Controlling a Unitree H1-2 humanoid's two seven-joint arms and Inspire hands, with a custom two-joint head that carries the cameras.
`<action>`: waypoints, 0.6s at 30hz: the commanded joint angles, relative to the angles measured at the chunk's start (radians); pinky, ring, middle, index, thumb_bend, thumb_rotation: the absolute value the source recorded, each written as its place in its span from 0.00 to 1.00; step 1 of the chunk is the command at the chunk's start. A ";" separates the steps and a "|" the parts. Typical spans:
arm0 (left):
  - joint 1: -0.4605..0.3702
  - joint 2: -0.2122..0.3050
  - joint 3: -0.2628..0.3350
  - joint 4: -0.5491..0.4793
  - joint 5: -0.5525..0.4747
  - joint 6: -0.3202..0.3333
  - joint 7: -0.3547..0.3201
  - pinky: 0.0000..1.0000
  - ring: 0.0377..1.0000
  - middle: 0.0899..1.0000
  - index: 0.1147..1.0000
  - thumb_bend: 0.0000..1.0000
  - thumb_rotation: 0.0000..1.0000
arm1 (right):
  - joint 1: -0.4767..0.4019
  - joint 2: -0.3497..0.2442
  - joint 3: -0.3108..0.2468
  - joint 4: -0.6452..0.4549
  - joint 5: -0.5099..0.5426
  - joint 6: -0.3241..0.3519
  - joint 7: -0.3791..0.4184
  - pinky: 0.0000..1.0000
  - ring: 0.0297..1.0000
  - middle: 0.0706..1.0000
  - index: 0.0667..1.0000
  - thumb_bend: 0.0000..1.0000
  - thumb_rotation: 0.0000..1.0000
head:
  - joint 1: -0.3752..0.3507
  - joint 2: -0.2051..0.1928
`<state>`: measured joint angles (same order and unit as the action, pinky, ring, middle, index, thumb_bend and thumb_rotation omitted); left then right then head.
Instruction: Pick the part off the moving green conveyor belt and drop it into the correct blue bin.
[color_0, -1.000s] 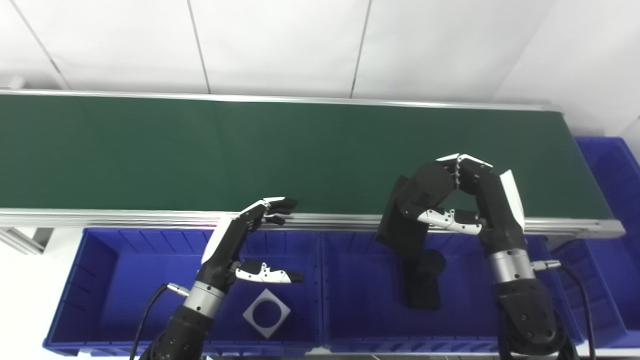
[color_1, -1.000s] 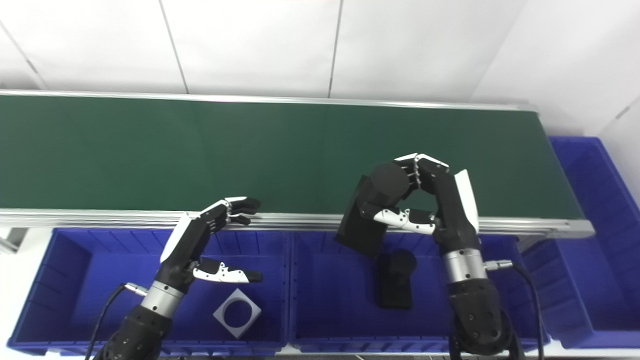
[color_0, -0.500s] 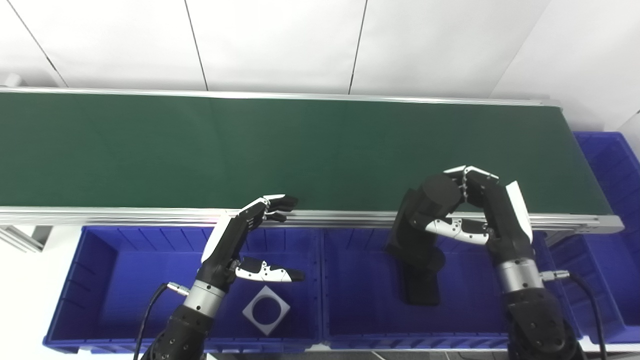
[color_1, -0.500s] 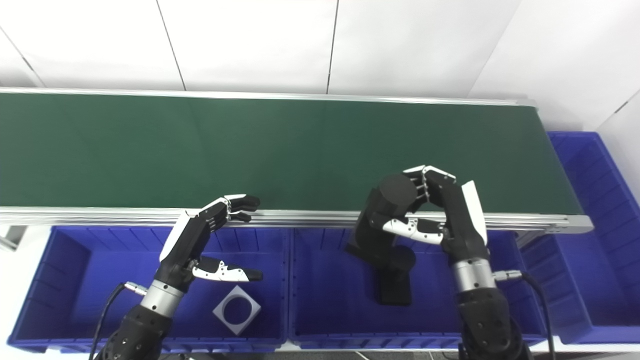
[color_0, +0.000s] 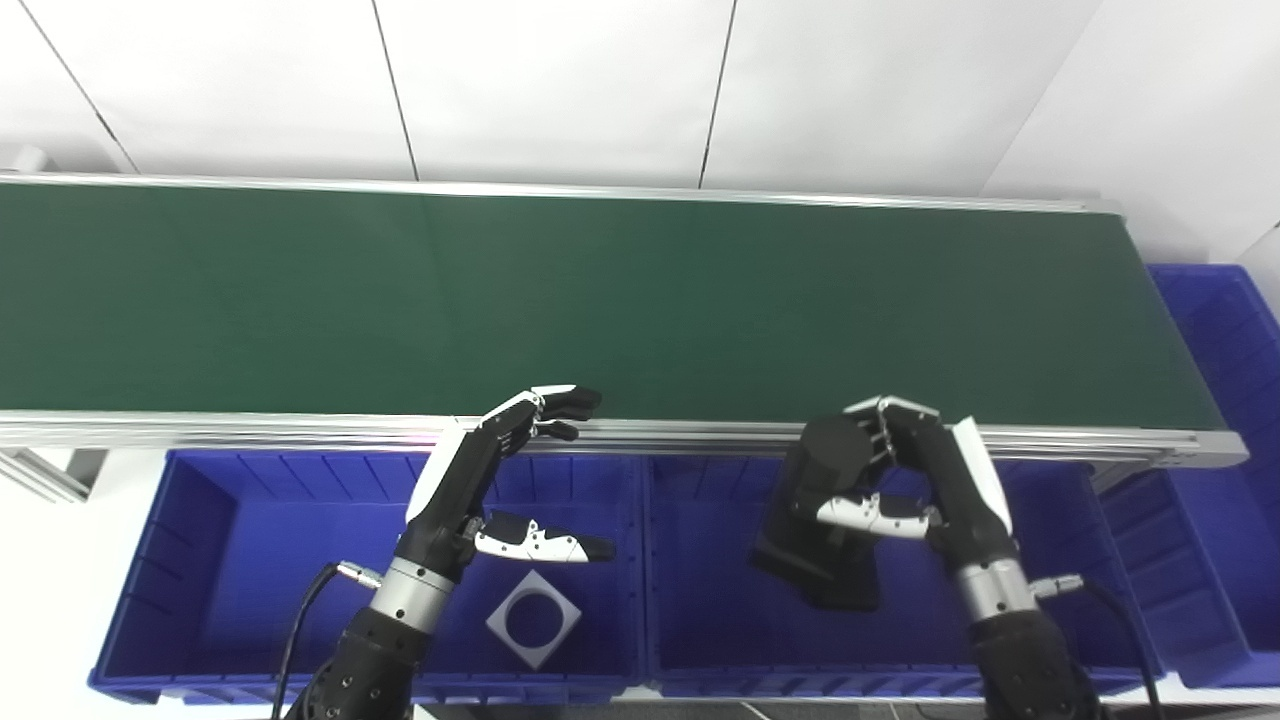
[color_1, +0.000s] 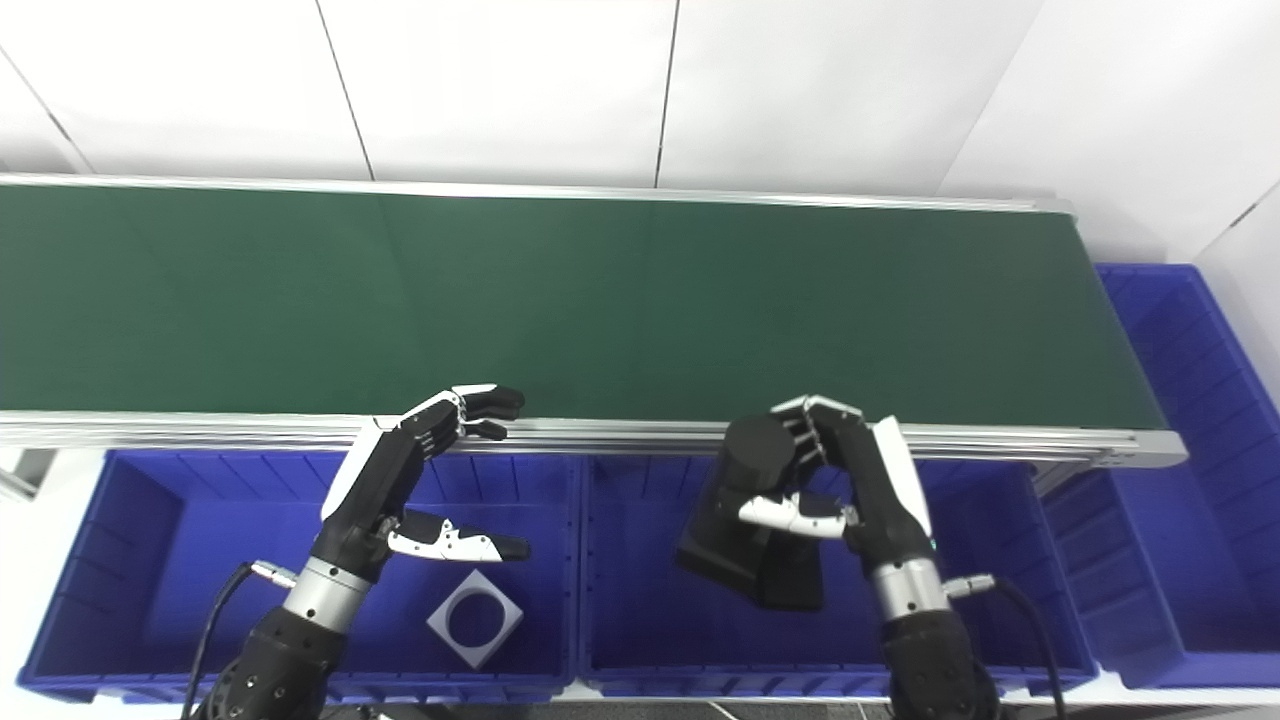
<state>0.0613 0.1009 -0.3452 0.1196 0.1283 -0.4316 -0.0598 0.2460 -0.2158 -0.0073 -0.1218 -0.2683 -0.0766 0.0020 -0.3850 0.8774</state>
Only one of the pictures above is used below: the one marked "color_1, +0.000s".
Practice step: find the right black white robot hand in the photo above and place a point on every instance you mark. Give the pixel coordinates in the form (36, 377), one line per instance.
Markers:
(885, 500)

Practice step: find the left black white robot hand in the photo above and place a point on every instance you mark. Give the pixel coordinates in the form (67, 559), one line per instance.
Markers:
(375, 490)

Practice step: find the black cylinder part square base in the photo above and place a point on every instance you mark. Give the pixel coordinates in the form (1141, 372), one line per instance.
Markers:
(720, 540)

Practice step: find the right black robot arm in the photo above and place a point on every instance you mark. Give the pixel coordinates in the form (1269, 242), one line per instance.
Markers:
(930, 660)

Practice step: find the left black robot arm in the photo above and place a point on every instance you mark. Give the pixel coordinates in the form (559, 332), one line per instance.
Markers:
(280, 660)

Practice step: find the black part in bin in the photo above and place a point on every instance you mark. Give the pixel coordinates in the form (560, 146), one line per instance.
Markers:
(795, 580)

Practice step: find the blue plastic bin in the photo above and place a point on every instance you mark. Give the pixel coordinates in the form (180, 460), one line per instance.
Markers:
(1200, 500)
(1000, 580)
(150, 560)

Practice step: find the green conveyor belt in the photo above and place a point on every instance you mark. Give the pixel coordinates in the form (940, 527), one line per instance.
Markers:
(600, 300)
(200, 430)

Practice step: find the aluminium conveyor support leg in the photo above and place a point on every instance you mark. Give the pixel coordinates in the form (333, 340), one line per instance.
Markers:
(25, 470)

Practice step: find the grey square plate round hole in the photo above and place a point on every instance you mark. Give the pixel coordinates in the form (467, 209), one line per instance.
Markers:
(475, 659)

